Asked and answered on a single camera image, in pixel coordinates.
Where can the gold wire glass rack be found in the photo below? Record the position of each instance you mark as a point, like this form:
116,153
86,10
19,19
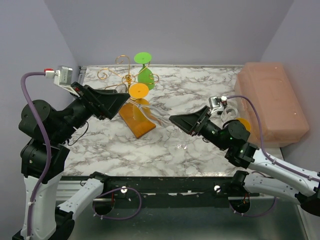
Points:
128,79

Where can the orange wine glass on table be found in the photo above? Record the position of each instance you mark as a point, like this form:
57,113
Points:
245,122

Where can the clear glass on table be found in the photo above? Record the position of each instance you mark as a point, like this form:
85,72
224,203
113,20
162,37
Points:
229,113

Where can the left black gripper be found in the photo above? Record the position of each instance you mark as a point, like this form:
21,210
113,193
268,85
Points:
109,101

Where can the wooden rack base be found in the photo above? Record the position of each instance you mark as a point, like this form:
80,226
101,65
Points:
135,120

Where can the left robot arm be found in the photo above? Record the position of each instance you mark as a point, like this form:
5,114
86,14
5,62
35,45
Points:
43,160

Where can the black mounting rail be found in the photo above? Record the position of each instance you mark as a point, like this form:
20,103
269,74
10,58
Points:
169,192

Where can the pink plastic storage box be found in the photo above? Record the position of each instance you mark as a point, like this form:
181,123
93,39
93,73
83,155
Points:
267,100

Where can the orange hanging wine glass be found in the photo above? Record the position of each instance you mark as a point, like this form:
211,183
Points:
137,92

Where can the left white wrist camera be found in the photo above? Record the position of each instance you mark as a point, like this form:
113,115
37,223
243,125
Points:
62,77

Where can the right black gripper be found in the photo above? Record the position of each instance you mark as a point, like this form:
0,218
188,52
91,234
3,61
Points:
188,122

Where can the clear wine glass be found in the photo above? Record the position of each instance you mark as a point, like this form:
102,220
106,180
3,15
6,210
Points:
181,139
144,111

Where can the green wine glass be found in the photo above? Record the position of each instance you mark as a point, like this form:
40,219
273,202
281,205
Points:
145,75

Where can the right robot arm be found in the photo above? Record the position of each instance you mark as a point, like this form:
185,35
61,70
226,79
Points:
285,180

